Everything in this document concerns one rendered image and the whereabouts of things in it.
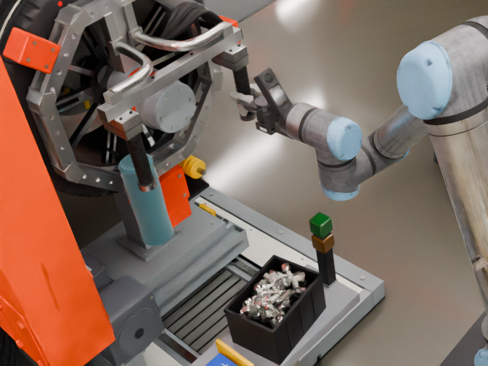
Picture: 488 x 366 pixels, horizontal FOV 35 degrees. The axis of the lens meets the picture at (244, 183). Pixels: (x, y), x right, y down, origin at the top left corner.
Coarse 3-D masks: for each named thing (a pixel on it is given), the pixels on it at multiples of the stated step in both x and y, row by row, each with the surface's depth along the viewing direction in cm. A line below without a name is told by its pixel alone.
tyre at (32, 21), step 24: (0, 0) 186; (24, 0) 181; (48, 0) 178; (72, 0) 183; (0, 24) 183; (24, 24) 177; (48, 24) 180; (0, 48) 181; (24, 72) 181; (24, 96) 183; (48, 168) 196; (72, 192) 204; (96, 192) 210
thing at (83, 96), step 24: (144, 0) 211; (144, 24) 204; (96, 48) 195; (144, 48) 230; (96, 72) 198; (192, 72) 219; (72, 96) 195; (96, 96) 201; (72, 144) 201; (96, 144) 223; (120, 144) 222; (144, 144) 220
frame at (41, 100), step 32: (96, 0) 179; (128, 0) 184; (160, 0) 191; (192, 0) 198; (64, 32) 176; (192, 32) 207; (64, 64) 178; (32, 96) 179; (192, 128) 215; (64, 160) 188; (160, 160) 212
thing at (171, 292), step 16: (208, 208) 262; (224, 240) 253; (240, 240) 252; (208, 256) 248; (224, 256) 249; (176, 272) 244; (192, 272) 241; (208, 272) 246; (160, 288) 240; (176, 288) 238; (192, 288) 244; (160, 304) 236
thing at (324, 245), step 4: (312, 236) 180; (328, 236) 179; (332, 236) 179; (312, 240) 180; (316, 240) 179; (320, 240) 178; (324, 240) 178; (328, 240) 179; (332, 240) 180; (312, 244) 181; (316, 244) 180; (320, 244) 179; (324, 244) 178; (328, 244) 179; (332, 244) 181; (316, 248) 181; (320, 248) 180; (324, 248) 179; (328, 248) 180; (324, 252) 180
